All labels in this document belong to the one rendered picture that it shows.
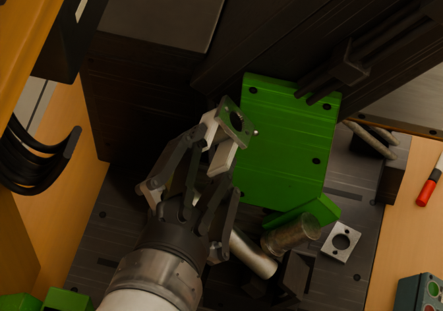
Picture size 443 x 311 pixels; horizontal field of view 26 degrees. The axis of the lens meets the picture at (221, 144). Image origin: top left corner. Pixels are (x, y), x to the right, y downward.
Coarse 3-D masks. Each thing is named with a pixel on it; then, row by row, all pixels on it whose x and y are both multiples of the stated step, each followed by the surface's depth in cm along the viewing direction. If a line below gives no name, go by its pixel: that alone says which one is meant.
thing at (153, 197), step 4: (140, 184) 100; (144, 184) 100; (140, 188) 100; (144, 188) 100; (160, 188) 100; (164, 188) 100; (144, 192) 100; (148, 192) 100; (152, 192) 100; (156, 192) 100; (160, 192) 101; (148, 196) 100; (152, 196) 100; (156, 196) 100; (148, 200) 100; (152, 200) 100; (156, 200) 100; (160, 200) 100; (152, 204) 100; (156, 204) 100; (152, 208) 100; (152, 212) 100
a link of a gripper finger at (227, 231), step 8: (232, 192) 109; (240, 192) 110; (232, 200) 108; (216, 208) 109; (224, 208) 108; (232, 208) 108; (216, 216) 108; (224, 216) 107; (232, 216) 107; (216, 224) 107; (224, 224) 106; (232, 224) 107; (208, 232) 107; (216, 232) 106; (224, 232) 105; (216, 240) 105; (224, 240) 105; (224, 248) 104; (224, 256) 104; (208, 264) 105
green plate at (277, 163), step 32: (256, 96) 111; (288, 96) 110; (256, 128) 115; (288, 128) 114; (320, 128) 112; (256, 160) 118; (288, 160) 117; (320, 160) 116; (256, 192) 122; (288, 192) 121; (320, 192) 119
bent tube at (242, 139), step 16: (224, 96) 112; (224, 112) 111; (240, 112) 113; (224, 128) 111; (240, 128) 113; (240, 144) 112; (240, 240) 125; (240, 256) 126; (256, 256) 127; (256, 272) 128; (272, 272) 128
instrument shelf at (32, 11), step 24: (24, 0) 82; (48, 0) 82; (0, 24) 80; (24, 24) 80; (48, 24) 84; (0, 48) 79; (24, 48) 79; (0, 72) 78; (24, 72) 81; (0, 96) 77; (0, 120) 78
